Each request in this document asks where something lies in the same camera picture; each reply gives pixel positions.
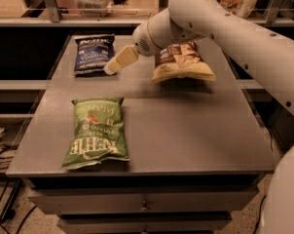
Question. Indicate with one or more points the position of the grey table with drawers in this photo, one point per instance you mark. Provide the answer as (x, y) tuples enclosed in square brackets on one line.
[(196, 152)]

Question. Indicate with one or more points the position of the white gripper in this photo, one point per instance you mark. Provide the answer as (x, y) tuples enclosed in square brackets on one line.
[(141, 40)]

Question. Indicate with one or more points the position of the green jalapeno chip bag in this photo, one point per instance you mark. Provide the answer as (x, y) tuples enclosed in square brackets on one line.
[(98, 133)]

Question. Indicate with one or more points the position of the metal shelf rack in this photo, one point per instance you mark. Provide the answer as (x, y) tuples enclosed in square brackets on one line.
[(274, 12)]

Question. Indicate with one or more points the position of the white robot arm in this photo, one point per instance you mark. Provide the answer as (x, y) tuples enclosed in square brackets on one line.
[(266, 56)]

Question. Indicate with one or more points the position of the clear plastic container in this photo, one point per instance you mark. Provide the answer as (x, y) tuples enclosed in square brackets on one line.
[(93, 8)]

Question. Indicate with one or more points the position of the black box on left floor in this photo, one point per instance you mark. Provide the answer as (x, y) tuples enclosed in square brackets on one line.
[(12, 136)]

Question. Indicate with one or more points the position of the blue chip bag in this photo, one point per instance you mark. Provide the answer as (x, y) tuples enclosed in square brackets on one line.
[(93, 53)]

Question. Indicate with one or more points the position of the brown and cream chip bag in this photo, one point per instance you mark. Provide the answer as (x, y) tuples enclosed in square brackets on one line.
[(181, 61)]

